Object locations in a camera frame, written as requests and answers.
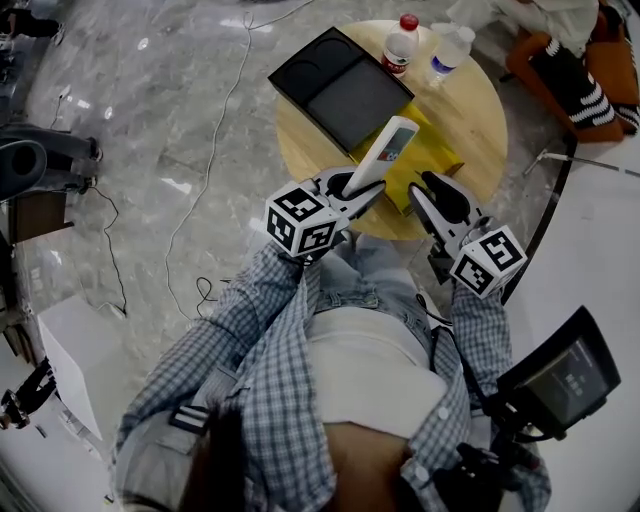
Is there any person's left forearm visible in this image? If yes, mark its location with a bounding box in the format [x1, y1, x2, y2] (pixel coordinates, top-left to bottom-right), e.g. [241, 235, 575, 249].
[189, 242, 314, 361]

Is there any black round chair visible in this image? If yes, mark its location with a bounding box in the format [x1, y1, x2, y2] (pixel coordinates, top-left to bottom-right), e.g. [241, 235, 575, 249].
[0, 139, 49, 201]

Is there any large white rectangular block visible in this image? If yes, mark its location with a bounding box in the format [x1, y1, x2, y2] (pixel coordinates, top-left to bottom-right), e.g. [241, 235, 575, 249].
[37, 294, 126, 441]

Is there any red cap water bottle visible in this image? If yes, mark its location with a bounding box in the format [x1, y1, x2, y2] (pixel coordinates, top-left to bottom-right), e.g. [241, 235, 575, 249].
[380, 13, 421, 79]

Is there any long white floor cable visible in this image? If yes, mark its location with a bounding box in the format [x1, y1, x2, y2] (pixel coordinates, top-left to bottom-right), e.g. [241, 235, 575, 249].
[163, 12, 256, 324]

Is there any person's right forearm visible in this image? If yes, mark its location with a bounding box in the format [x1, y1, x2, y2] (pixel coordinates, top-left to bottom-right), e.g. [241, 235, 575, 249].
[449, 279, 516, 401]

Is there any person's right leg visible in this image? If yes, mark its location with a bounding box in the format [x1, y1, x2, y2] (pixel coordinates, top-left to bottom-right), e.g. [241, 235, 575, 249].
[359, 234, 431, 326]

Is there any person's leg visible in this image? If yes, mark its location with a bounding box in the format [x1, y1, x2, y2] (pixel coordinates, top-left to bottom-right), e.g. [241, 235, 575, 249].
[319, 234, 366, 321]
[359, 234, 431, 326]

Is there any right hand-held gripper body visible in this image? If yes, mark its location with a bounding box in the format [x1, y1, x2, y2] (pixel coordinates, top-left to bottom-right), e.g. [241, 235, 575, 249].
[427, 216, 529, 301]

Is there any white cloth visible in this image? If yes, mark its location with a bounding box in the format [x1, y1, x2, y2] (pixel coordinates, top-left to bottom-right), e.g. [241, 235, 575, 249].
[447, 0, 601, 56]

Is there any brown wooden cabinet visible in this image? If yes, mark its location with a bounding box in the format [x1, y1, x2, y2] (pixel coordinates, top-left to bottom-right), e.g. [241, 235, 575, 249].
[7, 192, 76, 246]

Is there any person's torso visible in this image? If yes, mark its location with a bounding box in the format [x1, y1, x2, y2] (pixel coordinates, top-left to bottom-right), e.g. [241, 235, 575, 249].
[113, 299, 551, 512]

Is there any black tray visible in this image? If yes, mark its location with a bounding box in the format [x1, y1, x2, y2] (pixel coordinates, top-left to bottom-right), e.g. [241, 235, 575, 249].
[267, 26, 416, 154]

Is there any orange armchair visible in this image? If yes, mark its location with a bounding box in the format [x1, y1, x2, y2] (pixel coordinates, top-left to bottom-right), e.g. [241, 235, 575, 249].
[504, 0, 640, 146]

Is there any short black looped cable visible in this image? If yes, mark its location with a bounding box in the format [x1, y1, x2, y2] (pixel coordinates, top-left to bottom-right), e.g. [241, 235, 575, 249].
[195, 276, 231, 317]

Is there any black white striped cushion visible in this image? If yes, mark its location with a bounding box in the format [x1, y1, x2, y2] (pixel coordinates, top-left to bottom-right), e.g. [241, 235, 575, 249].
[529, 37, 640, 134]

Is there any person's left leg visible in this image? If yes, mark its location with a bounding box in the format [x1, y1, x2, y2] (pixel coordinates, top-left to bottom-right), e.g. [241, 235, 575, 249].
[319, 234, 366, 321]

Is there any round wooden side table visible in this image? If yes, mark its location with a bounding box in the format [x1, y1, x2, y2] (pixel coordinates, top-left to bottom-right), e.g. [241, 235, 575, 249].
[274, 19, 510, 241]

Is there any grey metal rod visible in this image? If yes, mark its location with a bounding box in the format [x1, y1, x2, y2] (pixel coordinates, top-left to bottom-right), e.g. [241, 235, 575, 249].
[523, 147, 640, 179]

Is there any black monitor screen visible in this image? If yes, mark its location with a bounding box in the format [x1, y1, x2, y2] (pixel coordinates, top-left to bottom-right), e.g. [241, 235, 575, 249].
[497, 305, 623, 441]

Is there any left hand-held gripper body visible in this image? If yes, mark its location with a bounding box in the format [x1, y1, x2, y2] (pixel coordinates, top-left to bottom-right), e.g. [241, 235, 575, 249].
[264, 171, 362, 259]

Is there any long black floor cable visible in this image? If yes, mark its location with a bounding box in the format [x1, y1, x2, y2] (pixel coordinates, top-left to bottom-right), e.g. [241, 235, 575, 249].
[89, 184, 129, 319]

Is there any blue label water bottle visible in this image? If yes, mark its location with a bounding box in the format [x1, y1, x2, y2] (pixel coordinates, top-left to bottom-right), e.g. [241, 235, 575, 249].
[428, 24, 477, 86]

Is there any black camera rig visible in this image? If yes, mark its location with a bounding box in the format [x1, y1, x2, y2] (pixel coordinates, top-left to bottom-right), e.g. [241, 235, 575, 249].
[432, 424, 544, 506]

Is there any white remote control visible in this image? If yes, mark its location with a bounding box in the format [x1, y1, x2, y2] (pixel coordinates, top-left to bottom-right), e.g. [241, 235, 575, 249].
[345, 115, 420, 194]

